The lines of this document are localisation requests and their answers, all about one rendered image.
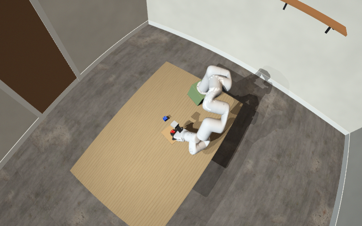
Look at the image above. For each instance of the tan flat mat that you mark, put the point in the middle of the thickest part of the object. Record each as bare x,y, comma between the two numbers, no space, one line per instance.
166,133

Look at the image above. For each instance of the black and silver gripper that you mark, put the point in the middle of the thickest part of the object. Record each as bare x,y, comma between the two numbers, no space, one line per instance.
178,136

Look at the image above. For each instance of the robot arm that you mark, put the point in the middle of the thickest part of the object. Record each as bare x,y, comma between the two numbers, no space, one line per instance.
213,83

